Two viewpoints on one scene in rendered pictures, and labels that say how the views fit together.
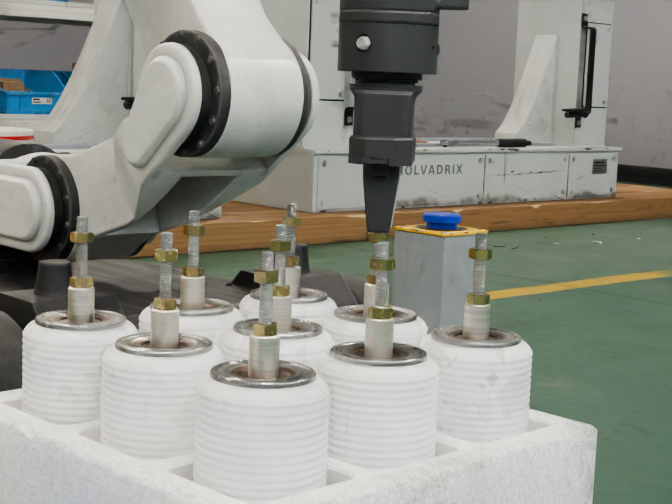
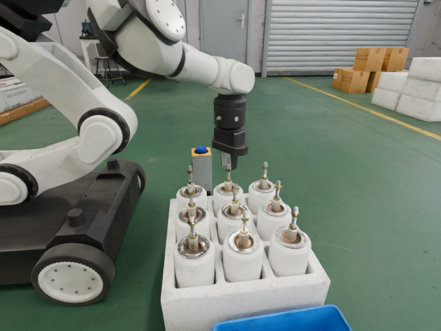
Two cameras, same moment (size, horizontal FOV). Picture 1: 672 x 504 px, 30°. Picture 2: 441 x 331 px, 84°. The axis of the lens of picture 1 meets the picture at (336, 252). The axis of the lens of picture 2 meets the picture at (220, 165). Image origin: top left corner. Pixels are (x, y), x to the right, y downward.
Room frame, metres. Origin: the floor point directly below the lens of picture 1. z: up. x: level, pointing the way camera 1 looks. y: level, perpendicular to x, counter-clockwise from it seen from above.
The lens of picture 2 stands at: (0.74, 0.51, 0.68)
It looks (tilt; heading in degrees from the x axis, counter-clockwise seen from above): 27 degrees down; 307
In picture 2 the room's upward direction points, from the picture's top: straight up
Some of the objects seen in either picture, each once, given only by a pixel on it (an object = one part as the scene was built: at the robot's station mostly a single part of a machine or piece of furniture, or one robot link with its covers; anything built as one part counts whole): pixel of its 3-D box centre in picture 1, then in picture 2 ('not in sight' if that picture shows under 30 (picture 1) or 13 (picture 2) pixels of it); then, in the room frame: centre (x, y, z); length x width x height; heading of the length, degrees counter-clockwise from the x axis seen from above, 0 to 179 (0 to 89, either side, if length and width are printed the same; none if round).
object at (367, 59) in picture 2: not in sight; (368, 59); (1.35, -3.86, 0.45); 0.30 x 0.24 x 0.30; 134
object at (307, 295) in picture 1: (288, 296); (191, 191); (1.21, 0.04, 0.25); 0.08 x 0.08 x 0.01
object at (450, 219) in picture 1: (441, 222); (201, 150); (1.30, -0.11, 0.32); 0.04 x 0.04 x 0.02
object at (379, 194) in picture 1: (379, 197); (234, 160); (1.10, -0.04, 0.36); 0.03 x 0.02 x 0.06; 85
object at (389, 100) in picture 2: not in sight; (399, 98); (0.82, -3.05, 0.09); 0.39 x 0.39 x 0.18; 43
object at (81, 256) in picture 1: (81, 261); (192, 229); (1.04, 0.21, 0.30); 0.01 x 0.01 x 0.08
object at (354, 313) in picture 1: (375, 315); (228, 188); (1.12, -0.04, 0.25); 0.08 x 0.08 x 0.01
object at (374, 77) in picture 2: not in sight; (374, 81); (1.21, -3.98, 0.15); 0.30 x 0.24 x 0.30; 133
